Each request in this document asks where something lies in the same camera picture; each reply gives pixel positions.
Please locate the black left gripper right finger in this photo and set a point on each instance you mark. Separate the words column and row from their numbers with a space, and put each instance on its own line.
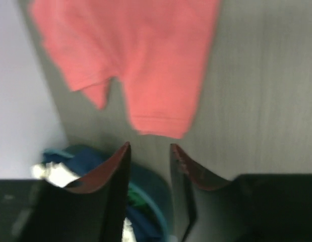
column 251, row 207

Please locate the pink t-shirt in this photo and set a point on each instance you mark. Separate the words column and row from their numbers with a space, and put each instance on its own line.
column 157, row 49

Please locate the white t-shirt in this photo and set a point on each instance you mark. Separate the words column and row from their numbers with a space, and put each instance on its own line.
column 59, row 175

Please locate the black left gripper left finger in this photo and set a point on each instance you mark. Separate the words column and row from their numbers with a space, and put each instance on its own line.
column 92, row 208

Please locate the green garment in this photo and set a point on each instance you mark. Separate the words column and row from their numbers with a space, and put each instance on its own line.
column 135, row 200

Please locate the teal laundry basket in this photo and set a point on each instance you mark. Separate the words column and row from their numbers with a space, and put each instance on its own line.
column 163, row 194

